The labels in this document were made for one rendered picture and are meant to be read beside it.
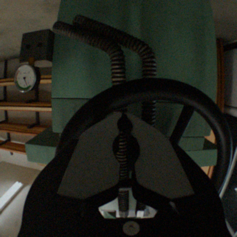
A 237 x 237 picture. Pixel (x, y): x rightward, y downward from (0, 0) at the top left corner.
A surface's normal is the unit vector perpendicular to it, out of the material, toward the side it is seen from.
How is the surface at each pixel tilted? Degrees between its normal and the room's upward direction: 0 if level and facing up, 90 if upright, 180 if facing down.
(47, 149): 90
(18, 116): 90
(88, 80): 90
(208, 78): 90
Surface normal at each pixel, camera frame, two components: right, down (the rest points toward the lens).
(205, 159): 0.01, 0.20
